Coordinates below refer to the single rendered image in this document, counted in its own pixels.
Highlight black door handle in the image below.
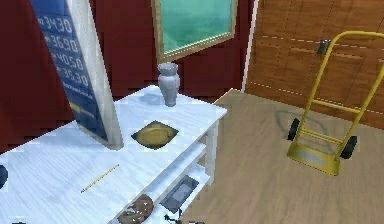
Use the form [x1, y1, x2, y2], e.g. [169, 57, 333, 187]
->
[316, 39, 331, 56]

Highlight yellow hand truck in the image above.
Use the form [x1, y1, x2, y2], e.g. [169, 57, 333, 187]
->
[286, 30, 384, 177]

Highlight brown round basket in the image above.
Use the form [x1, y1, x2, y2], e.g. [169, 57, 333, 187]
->
[117, 194, 155, 224]

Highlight yellow pencil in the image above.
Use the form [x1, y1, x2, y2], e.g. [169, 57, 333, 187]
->
[80, 163, 121, 194]

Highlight white shelf table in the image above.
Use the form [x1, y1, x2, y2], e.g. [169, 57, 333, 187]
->
[0, 84, 228, 224]

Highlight dark blue round object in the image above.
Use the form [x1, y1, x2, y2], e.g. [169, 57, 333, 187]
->
[0, 164, 9, 190]

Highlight grey laptop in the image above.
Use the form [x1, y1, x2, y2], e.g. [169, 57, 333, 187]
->
[159, 174, 200, 214]

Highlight brown wooden door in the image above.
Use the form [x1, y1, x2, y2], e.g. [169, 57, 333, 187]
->
[244, 0, 384, 130]

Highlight grey ribbed vase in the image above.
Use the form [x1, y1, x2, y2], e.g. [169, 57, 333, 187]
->
[157, 62, 181, 108]

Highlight yellow dish dark rim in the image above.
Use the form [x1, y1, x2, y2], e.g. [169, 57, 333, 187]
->
[130, 120, 180, 150]

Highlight green framed wall picture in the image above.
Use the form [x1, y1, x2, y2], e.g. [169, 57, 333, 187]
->
[150, 0, 239, 64]

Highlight blue sign board white frame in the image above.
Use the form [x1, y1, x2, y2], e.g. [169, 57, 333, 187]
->
[29, 0, 125, 151]

